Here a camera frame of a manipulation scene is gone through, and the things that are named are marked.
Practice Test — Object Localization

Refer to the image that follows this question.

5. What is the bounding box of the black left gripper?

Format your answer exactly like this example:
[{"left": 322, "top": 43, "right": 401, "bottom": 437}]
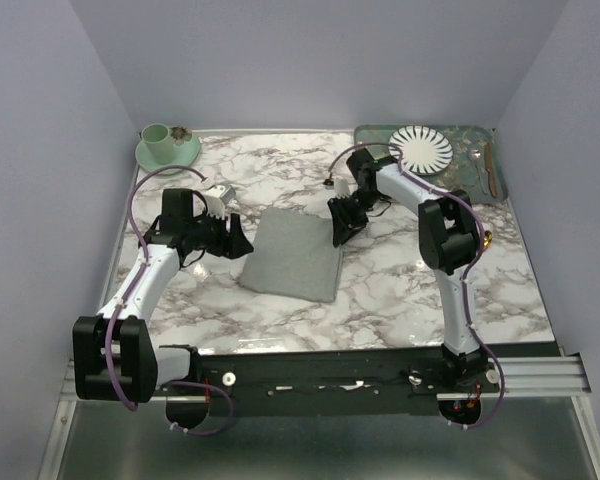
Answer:
[{"left": 187, "top": 206, "right": 255, "bottom": 260}]

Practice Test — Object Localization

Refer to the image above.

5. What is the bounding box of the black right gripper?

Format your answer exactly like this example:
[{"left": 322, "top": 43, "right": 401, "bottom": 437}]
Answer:
[{"left": 326, "top": 188, "right": 383, "bottom": 247}]

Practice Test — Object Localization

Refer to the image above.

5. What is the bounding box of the grey woven cloth napkin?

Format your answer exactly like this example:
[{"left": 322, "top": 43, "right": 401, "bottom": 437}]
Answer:
[{"left": 239, "top": 207, "right": 342, "bottom": 303}]

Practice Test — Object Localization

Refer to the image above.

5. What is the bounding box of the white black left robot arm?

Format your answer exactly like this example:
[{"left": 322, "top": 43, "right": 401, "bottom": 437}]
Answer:
[{"left": 72, "top": 184, "right": 254, "bottom": 407}]

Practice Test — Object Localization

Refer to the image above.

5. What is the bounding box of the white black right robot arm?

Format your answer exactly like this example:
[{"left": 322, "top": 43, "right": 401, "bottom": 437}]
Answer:
[{"left": 325, "top": 143, "right": 488, "bottom": 392}]

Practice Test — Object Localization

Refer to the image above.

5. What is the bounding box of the white blue striped plate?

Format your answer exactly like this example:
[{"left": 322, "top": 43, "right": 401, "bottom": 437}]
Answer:
[{"left": 388, "top": 125, "right": 454, "bottom": 176}]

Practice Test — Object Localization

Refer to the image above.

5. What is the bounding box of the mint green floral plate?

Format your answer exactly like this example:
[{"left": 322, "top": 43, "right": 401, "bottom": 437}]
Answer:
[{"left": 135, "top": 125, "right": 201, "bottom": 173}]

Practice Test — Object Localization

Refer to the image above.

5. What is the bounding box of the teal floral serving tray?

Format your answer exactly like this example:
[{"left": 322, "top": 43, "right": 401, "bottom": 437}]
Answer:
[{"left": 354, "top": 124, "right": 508, "bottom": 205}]

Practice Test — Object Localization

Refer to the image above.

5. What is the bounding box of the mint green cup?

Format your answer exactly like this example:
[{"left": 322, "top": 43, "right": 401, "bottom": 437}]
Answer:
[{"left": 141, "top": 123, "right": 175, "bottom": 165}]

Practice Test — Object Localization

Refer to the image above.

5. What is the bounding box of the silver spoon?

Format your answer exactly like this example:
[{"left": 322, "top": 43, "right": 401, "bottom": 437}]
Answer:
[{"left": 467, "top": 147, "right": 487, "bottom": 194}]

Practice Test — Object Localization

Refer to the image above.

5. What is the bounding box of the gold spoon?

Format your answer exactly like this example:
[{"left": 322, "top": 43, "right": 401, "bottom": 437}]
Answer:
[{"left": 484, "top": 230, "right": 493, "bottom": 249}]

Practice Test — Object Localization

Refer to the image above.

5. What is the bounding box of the brown wooden knife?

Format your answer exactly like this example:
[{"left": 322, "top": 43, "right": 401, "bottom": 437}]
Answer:
[{"left": 484, "top": 143, "right": 499, "bottom": 198}]

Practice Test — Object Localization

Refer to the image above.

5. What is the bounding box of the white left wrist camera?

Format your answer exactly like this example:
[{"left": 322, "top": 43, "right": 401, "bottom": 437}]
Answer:
[{"left": 202, "top": 184, "right": 236, "bottom": 219}]

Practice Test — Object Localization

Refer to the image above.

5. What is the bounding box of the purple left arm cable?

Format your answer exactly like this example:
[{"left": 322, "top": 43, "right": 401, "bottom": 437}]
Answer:
[{"left": 103, "top": 167, "right": 234, "bottom": 436}]

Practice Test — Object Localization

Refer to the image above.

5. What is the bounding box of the black metal base frame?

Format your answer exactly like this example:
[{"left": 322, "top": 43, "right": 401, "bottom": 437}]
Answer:
[{"left": 166, "top": 346, "right": 499, "bottom": 428}]

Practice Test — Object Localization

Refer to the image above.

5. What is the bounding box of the aluminium extrusion rail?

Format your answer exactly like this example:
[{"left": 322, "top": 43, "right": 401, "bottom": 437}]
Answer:
[{"left": 59, "top": 355, "right": 594, "bottom": 401}]

